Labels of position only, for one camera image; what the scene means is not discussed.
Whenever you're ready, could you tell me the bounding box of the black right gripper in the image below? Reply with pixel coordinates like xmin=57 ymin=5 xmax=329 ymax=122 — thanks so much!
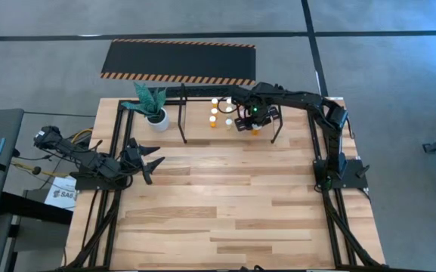
xmin=235 ymin=100 xmax=281 ymax=132

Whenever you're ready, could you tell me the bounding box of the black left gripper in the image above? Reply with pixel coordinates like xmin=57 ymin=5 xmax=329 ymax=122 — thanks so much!
xmin=121 ymin=137 xmax=166 ymax=186

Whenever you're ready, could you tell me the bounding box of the green plant in white pot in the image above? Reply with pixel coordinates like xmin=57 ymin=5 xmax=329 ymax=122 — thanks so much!
xmin=120 ymin=82 xmax=171 ymax=133

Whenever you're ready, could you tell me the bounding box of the white printed paper sheet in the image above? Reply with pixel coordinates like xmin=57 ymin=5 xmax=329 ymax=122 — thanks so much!
xmin=43 ymin=175 xmax=78 ymax=212

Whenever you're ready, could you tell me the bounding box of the black hazard-striped floor mat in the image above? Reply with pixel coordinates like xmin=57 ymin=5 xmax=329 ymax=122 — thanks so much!
xmin=100 ymin=38 xmax=257 ymax=87

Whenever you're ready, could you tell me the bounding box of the black metal bar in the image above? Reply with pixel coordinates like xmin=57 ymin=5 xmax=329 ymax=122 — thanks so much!
xmin=0 ymin=191 xmax=73 ymax=226

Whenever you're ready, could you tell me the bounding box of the black aluminium rig frame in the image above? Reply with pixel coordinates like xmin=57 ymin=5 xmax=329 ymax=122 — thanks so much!
xmin=57 ymin=97 xmax=387 ymax=272

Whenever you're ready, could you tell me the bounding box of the wooden shelf with black frame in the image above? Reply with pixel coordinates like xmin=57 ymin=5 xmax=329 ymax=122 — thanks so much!
xmin=175 ymin=82 xmax=288 ymax=145

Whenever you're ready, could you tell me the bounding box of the yellow power cable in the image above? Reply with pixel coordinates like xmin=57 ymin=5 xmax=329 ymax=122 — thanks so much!
xmin=70 ymin=128 xmax=94 ymax=147

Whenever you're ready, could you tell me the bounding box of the black cable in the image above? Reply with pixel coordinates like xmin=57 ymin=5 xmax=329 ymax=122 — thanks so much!
xmin=11 ymin=149 xmax=90 ymax=178

